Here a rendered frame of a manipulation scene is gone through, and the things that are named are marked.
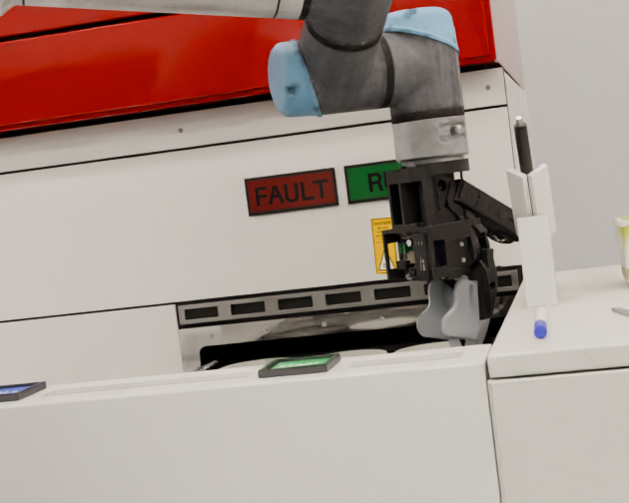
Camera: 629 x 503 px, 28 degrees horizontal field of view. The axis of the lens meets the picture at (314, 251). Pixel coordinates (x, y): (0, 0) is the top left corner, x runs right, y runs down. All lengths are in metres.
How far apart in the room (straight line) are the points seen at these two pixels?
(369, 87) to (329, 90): 0.04
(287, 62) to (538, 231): 0.29
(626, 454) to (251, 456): 0.28
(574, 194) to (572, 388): 2.11
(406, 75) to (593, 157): 1.81
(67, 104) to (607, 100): 1.69
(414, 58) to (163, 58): 0.44
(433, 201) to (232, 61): 0.40
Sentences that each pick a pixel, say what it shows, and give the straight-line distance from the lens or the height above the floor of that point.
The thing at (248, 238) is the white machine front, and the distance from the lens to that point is 1.60.
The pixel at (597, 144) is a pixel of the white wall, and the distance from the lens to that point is 3.03.
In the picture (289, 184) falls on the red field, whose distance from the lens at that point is 1.58.
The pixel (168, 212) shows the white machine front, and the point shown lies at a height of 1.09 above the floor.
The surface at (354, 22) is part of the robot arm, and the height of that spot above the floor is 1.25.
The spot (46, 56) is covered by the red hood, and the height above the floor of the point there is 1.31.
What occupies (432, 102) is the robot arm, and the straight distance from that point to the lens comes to 1.25.
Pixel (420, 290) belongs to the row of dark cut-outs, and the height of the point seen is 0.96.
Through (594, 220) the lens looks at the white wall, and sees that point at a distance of 3.03.
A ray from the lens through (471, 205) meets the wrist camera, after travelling 1.29.
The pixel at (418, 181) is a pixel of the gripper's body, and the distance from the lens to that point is 1.28.
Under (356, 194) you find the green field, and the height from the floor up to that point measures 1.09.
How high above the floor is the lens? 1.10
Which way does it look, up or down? 3 degrees down
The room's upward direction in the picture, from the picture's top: 7 degrees counter-clockwise
